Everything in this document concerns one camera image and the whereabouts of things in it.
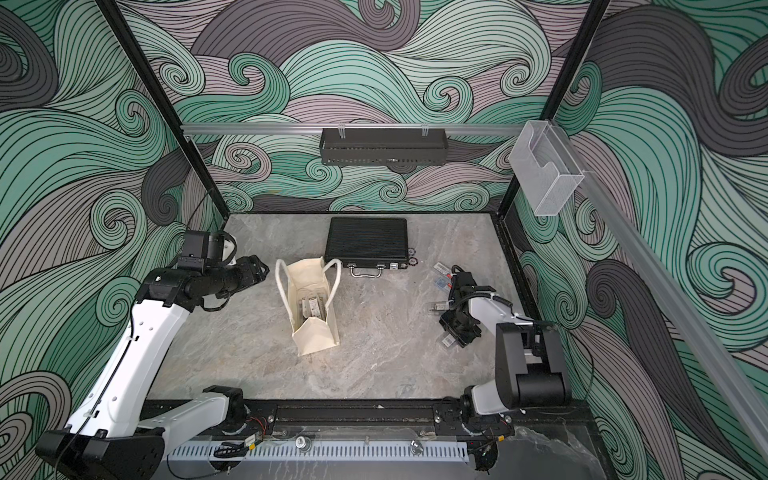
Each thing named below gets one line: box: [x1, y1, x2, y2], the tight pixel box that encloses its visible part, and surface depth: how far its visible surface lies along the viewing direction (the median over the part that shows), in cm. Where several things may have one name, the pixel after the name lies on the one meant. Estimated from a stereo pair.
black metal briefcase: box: [325, 217, 409, 278], surface depth 104 cm
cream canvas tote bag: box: [275, 257, 342, 357], surface depth 89 cm
